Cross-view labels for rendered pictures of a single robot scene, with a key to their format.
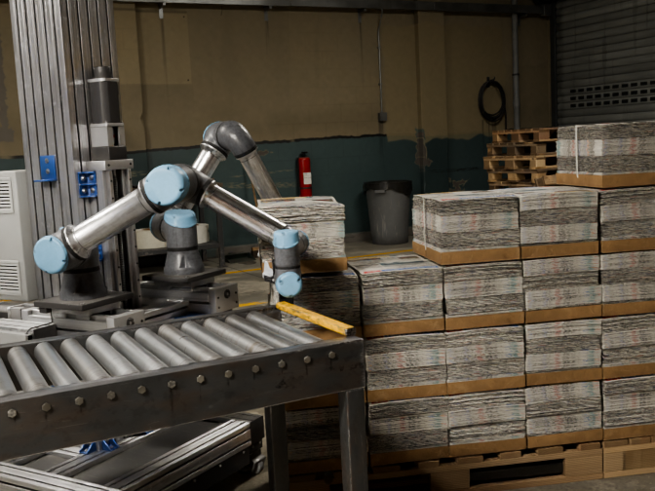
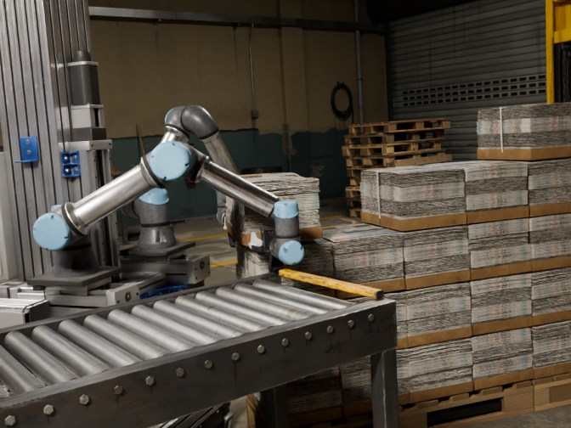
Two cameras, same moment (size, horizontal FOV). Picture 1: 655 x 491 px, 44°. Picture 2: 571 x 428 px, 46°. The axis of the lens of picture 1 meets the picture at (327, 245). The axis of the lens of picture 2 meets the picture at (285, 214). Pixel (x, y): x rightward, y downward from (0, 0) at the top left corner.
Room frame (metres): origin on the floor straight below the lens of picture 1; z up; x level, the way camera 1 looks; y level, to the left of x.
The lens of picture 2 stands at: (0.35, 0.44, 1.24)
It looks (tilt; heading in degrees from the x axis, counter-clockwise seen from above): 7 degrees down; 351
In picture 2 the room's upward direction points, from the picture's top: 4 degrees counter-clockwise
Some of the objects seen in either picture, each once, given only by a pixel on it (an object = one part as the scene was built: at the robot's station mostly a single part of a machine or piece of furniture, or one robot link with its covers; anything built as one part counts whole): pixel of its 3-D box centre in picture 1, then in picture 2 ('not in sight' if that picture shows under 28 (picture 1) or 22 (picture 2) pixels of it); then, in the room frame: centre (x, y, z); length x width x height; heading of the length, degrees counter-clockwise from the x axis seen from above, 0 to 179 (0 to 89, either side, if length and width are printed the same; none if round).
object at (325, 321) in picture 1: (313, 317); (327, 282); (2.17, 0.05, 0.81); 0.43 x 0.03 x 0.02; 27
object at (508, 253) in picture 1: (463, 248); (410, 216); (2.99, -0.50, 0.86); 0.38 x 0.29 x 0.04; 9
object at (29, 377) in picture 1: (28, 375); (70, 355); (1.85, 0.71, 0.77); 0.47 x 0.05 x 0.05; 27
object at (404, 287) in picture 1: (432, 369); (386, 325); (2.97, -0.37, 0.42); 1.17 x 0.39 x 0.83; 98
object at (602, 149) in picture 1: (614, 293); (531, 251); (3.08, -1.08, 0.65); 0.39 x 0.30 x 1.29; 8
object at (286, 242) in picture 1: (288, 247); (286, 218); (2.39, 0.12, 0.97); 0.11 x 0.08 x 0.11; 170
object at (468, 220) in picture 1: (462, 225); (409, 196); (2.99, -0.50, 0.95); 0.38 x 0.29 x 0.23; 9
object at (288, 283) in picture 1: (288, 282); (288, 250); (2.37, 0.12, 0.87); 0.11 x 0.08 x 0.09; 7
